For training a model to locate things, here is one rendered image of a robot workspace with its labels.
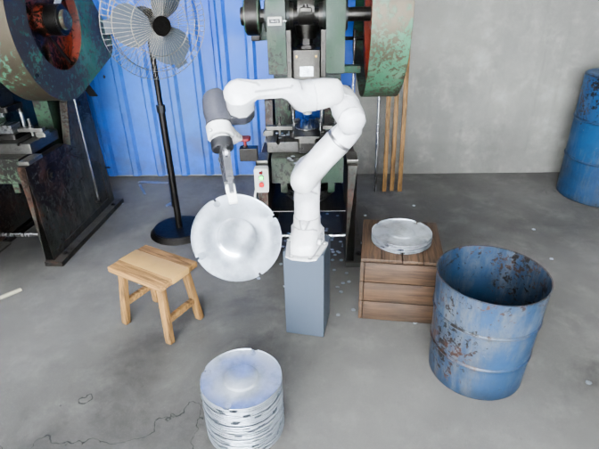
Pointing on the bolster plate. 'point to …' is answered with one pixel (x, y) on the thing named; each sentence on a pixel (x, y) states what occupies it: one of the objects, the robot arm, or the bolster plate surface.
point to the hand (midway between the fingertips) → (231, 194)
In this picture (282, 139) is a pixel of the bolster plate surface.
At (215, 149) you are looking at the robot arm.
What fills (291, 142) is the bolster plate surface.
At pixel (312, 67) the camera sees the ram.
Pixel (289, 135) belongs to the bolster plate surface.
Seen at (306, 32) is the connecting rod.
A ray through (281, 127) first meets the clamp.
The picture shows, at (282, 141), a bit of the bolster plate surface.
